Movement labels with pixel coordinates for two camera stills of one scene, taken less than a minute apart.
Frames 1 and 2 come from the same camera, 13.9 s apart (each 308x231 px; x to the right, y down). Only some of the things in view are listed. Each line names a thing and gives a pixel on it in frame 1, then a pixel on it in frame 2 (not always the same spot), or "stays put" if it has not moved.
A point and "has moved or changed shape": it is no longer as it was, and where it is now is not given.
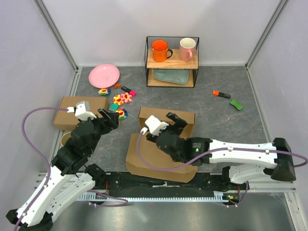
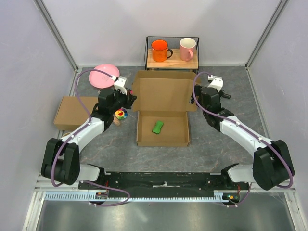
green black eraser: [238, 106] has moved or changed shape
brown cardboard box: [151, 151] -> [163, 99]
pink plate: [104, 76] stays put
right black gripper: [179, 126] -> [198, 92]
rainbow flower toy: [122, 113] stays put
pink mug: [186, 46] stays put
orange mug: [159, 49] stays put
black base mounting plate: [202, 182] stays put
